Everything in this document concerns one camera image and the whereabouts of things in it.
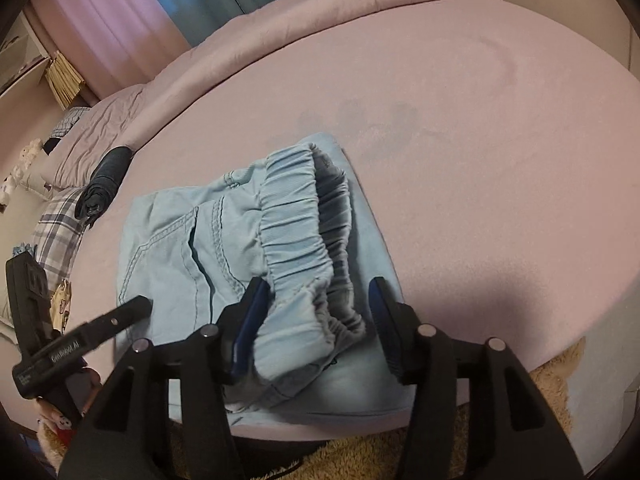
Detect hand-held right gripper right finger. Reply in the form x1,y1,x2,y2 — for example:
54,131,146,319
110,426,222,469
368,276,586,480

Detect white shelf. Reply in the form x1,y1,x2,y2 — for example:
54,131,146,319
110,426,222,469
0,10,57,97

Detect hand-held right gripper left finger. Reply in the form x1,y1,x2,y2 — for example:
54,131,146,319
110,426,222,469
60,276,272,480

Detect cartoon printed bag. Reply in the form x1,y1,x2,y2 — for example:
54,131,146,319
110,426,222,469
49,280,74,334

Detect light blue strawberry pants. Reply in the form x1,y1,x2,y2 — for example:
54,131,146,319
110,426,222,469
114,132,413,417

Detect folded dark cloth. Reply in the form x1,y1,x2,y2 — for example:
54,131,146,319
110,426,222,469
75,146,134,229

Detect pink sheer curtain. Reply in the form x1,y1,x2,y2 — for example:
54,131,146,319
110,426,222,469
30,0,192,97

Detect beige fluffy rug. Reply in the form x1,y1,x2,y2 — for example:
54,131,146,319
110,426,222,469
37,337,587,480

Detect plaid cloth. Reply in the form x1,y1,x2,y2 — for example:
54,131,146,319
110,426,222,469
49,106,92,139

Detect white plush toys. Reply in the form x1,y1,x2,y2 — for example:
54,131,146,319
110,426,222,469
0,137,44,207

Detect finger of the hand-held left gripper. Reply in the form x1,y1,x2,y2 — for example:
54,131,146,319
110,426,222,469
74,296,154,356

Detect pink quilt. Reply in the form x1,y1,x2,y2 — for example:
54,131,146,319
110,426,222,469
40,0,502,192

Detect bed with pink sheet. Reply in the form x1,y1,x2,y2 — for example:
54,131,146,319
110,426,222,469
0,0,640,433

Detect pink pillow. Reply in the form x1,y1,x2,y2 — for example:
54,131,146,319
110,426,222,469
40,84,147,192

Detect plaid pillow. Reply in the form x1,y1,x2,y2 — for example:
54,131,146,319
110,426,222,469
32,187,94,287

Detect person's left hand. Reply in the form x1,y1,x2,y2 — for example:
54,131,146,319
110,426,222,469
39,366,107,432

